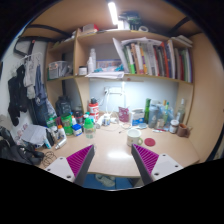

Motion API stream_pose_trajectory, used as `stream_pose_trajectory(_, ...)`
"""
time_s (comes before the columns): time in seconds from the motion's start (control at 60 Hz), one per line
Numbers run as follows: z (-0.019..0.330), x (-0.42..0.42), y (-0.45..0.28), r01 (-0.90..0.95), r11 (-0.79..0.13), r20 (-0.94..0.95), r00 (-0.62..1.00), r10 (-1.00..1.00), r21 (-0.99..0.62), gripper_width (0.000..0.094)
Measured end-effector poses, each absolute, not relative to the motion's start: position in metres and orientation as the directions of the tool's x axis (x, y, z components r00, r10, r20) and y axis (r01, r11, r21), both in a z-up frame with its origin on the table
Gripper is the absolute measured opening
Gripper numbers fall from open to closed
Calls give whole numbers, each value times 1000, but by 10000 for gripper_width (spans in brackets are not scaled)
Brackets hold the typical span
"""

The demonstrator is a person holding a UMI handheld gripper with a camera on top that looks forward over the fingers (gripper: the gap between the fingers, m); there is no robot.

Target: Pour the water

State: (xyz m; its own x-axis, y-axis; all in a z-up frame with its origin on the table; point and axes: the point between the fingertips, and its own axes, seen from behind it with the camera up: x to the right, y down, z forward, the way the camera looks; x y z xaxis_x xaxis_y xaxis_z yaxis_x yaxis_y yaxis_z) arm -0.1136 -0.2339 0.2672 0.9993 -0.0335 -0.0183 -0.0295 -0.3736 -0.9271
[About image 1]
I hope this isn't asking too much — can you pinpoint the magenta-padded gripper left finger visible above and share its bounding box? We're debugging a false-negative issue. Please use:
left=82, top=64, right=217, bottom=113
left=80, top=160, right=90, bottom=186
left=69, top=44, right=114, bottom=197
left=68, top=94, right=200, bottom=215
left=44, top=144, right=96, bottom=188

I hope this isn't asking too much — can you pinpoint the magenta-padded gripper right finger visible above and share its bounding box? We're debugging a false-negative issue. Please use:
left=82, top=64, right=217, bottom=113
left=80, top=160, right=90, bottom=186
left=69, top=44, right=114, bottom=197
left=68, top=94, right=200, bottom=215
left=130, top=143, right=185, bottom=186

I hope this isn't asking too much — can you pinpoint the clear bottle with green cap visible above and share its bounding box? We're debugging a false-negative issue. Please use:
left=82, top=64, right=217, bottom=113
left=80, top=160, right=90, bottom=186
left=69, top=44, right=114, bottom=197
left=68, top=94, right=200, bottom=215
left=83, top=117, right=97, bottom=140

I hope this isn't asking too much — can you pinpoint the grey water bottle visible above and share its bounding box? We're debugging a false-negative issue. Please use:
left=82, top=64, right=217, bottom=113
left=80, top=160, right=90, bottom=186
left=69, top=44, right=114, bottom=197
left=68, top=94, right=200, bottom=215
left=147, top=101, right=160, bottom=129

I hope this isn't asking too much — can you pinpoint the flat round red coaster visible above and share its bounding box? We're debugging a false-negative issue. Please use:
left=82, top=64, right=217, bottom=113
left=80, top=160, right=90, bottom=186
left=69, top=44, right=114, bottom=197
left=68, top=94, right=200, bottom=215
left=144, top=137, right=157, bottom=148

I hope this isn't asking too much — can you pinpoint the silver tube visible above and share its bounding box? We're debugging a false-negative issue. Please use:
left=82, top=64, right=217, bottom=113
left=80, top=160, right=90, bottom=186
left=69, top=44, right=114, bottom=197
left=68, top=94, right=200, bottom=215
left=54, top=138, right=68, bottom=150

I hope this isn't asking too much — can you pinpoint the blue-lidded white box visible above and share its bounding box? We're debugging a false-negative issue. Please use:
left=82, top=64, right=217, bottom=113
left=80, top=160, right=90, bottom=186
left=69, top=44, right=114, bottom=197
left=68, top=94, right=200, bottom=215
left=71, top=123, right=83, bottom=137

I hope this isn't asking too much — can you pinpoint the green canister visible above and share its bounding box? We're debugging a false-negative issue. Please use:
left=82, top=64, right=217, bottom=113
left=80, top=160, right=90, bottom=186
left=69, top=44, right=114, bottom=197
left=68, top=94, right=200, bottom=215
left=63, top=125, right=74, bottom=136
left=61, top=114, right=74, bottom=127

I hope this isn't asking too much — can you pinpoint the orange-capped white bottle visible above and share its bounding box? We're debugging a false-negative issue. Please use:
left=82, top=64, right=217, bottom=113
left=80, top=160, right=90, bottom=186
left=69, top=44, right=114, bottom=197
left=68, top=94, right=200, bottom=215
left=57, top=124, right=67, bottom=140

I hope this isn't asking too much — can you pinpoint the white-lidded brown jar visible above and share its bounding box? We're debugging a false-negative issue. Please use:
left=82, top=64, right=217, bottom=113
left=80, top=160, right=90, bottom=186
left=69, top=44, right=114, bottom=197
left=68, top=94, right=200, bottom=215
left=169, top=119, right=180, bottom=135

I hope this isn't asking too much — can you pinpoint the dark-lidded red jar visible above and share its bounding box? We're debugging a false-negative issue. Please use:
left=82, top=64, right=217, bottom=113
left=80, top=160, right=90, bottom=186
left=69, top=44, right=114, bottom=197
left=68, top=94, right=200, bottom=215
left=74, top=110, right=84, bottom=126

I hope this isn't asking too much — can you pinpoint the white and blue carton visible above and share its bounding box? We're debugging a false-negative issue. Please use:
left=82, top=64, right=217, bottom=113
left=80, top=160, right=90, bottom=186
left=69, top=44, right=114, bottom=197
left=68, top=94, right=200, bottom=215
left=130, top=108, right=145, bottom=127

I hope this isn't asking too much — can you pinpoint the tall green bottle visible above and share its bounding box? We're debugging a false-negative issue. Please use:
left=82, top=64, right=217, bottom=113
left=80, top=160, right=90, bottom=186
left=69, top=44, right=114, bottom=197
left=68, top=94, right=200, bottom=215
left=143, top=98, right=152, bottom=124

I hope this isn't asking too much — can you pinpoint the white pill bottle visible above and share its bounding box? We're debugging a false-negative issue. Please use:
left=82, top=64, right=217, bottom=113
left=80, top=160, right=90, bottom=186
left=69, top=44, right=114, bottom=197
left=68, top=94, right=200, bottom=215
left=102, top=113, right=112, bottom=127

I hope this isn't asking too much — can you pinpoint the blue plastic bag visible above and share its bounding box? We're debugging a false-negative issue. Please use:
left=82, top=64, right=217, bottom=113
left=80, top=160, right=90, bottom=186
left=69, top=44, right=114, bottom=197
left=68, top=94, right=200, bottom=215
left=156, top=103, right=175, bottom=128

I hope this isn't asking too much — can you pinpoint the grey crumpled paper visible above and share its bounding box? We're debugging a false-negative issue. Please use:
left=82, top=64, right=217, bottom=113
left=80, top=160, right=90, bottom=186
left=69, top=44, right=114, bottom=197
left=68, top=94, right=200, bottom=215
left=20, top=123, right=48, bottom=147

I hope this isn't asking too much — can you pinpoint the red-labelled white jar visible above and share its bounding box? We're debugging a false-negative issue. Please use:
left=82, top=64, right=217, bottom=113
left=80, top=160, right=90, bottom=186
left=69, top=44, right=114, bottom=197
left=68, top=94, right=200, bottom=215
left=88, top=102, right=100, bottom=122

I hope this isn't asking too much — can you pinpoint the black boxy bag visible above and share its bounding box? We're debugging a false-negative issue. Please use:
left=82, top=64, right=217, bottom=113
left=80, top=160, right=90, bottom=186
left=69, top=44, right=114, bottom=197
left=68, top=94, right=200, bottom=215
left=54, top=95, right=73, bottom=117

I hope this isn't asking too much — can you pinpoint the gold-capped clear bottle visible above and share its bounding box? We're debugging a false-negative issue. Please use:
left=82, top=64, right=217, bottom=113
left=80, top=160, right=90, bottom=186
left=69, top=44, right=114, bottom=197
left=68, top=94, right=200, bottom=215
left=161, top=99, right=168, bottom=118

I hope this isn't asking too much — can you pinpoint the white-capped clear glass bottle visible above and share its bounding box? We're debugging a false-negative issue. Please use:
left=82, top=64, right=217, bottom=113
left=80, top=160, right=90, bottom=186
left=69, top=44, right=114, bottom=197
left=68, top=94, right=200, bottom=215
left=175, top=98, right=187, bottom=124

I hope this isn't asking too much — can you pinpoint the black floppy backpack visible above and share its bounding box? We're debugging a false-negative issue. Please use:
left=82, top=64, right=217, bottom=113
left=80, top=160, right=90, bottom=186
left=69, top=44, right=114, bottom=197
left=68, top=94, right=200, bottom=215
left=0, top=126, right=44, bottom=166

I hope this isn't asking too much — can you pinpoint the blue hanging garment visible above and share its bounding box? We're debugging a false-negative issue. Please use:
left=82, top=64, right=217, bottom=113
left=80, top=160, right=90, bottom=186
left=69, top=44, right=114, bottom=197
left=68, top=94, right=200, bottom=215
left=31, top=63, right=49, bottom=127

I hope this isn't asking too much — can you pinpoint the black hanging garment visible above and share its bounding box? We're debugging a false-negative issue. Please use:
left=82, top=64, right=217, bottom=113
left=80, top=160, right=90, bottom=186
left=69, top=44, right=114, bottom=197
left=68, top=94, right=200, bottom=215
left=7, top=64, right=28, bottom=127

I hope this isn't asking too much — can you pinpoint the grey hanging garment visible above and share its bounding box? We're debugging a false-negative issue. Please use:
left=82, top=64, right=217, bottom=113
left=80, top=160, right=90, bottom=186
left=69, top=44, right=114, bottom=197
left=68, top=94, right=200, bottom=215
left=22, top=56, right=38, bottom=100

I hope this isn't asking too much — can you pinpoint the wooden shelf unit with books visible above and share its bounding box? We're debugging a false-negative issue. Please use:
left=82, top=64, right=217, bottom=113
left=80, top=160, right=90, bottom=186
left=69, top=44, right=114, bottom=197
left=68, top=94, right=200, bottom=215
left=44, top=28, right=195, bottom=111

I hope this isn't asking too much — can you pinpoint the white mug with green handle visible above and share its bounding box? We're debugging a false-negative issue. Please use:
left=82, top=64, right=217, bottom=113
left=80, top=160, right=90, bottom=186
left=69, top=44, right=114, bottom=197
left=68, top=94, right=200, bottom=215
left=126, top=128, right=144, bottom=148

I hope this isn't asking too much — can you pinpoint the black cable coil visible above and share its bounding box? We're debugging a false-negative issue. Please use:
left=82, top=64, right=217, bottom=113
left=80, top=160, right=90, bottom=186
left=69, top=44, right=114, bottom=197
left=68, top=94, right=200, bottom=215
left=41, top=150, right=58, bottom=168

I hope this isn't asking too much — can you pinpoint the white coiled cable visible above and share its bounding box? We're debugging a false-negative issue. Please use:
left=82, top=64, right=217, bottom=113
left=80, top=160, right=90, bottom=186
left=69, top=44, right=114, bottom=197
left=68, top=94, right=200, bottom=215
left=118, top=121, right=133, bottom=134

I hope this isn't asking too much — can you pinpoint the white hanging cable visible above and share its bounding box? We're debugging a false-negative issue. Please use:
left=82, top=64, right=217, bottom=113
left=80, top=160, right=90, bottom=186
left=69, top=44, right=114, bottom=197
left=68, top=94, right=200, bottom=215
left=105, top=81, right=128, bottom=116

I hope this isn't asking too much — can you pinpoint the white wall socket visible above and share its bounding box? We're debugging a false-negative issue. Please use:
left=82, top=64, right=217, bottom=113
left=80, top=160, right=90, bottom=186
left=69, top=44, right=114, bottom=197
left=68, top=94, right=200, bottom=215
left=104, top=86, right=123, bottom=96

